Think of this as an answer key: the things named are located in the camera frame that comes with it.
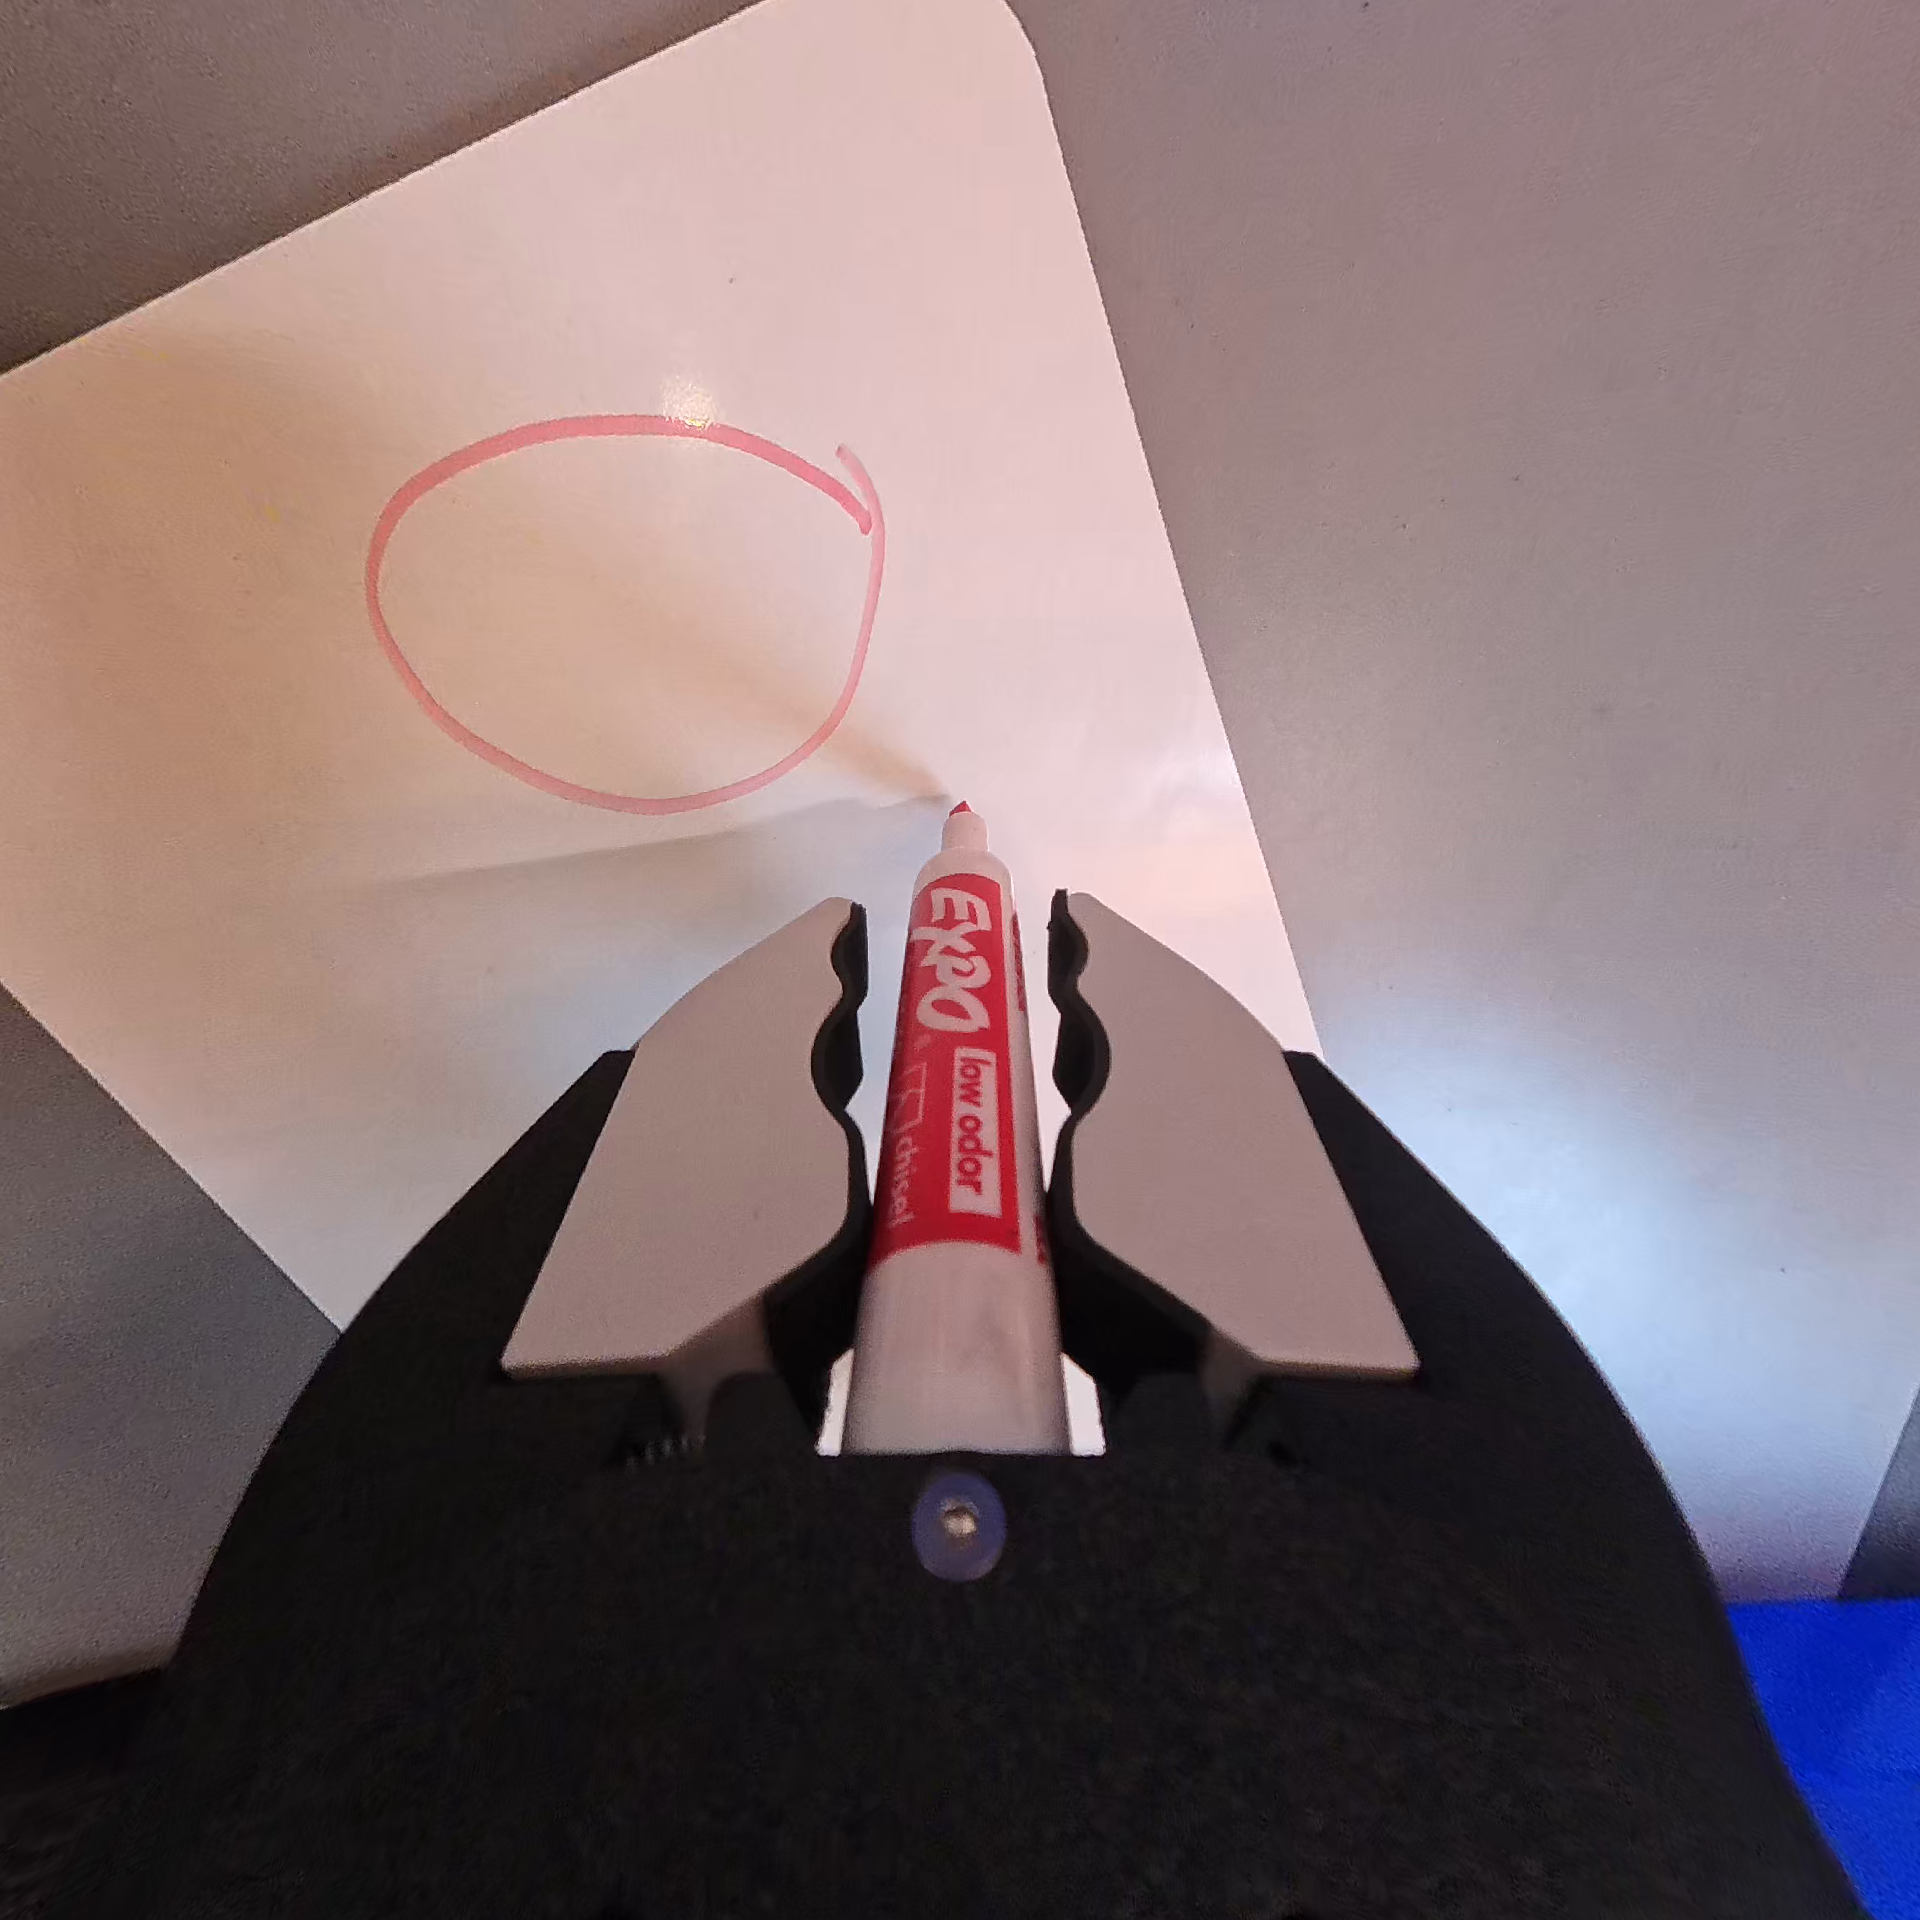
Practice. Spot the white whiteboard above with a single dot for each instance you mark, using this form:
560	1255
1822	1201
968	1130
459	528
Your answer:
301	901

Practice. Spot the red dry-erase marker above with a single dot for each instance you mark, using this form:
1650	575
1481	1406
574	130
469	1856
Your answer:
961	1110

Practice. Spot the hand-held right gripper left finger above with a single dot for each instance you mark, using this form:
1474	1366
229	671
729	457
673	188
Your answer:
676	1201

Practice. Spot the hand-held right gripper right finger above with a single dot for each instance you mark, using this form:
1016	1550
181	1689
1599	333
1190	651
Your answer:
1247	1201

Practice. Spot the blue plastic bin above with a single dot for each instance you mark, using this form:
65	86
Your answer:
1836	1770

